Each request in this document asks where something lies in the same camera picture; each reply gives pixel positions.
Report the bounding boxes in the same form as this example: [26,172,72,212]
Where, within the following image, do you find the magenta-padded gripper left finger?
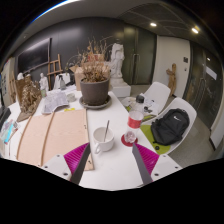
[41,142,92,186]

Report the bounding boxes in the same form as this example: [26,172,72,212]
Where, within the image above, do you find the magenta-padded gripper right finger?
[131,142,184,187]

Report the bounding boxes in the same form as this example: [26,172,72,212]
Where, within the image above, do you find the white ceramic mug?
[92,126,115,155]

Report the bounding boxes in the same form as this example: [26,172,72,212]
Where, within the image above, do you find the black backpack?
[150,108,190,147]

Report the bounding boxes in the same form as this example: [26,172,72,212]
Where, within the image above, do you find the metal spoon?
[103,119,111,143]

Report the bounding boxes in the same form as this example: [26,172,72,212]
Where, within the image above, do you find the papers on chair seat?
[121,93,160,118]

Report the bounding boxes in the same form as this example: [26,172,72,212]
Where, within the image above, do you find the grey plant saucer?
[78,94,112,110]

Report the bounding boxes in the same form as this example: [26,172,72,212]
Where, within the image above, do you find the crumpled printed paper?
[41,89,70,115]

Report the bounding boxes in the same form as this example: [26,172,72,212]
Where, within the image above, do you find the small white cup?
[65,92,77,103]

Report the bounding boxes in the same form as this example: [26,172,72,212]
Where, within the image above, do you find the white plastic chair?
[53,73,72,90]
[124,81,172,116]
[139,97,198,156]

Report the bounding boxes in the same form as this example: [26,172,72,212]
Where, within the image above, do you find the dry plant in grey pot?
[74,37,113,107]

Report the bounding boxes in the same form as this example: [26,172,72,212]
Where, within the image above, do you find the colourful booklet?
[0,119,21,144]

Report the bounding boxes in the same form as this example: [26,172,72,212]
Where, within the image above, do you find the golden brown table sculpture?
[16,79,43,123]

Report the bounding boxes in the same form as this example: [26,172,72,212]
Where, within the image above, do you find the grey bottle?
[59,75,67,91]

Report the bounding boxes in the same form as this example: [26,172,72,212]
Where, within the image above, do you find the cardboard box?
[73,64,86,92]

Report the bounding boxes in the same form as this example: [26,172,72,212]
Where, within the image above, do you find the black stacked boxes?
[0,105,12,129]

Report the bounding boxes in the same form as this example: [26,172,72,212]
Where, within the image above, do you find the wooden figure sculpture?
[165,63,178,98]

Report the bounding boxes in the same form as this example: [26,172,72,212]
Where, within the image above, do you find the wooden easel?
[46,53,64,91]

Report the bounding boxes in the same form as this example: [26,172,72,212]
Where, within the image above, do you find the white cabinet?
[0,58,16,108]

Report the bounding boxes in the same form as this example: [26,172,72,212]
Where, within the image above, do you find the white plaster statue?
[109,42,132,98]

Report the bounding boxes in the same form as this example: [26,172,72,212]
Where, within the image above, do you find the red box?
[88,53,105,63]

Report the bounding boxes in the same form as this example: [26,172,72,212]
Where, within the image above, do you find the dark double door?
[121,26,158,86]

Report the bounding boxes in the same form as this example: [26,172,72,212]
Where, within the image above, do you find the black wall screen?
[17,37,53,74]

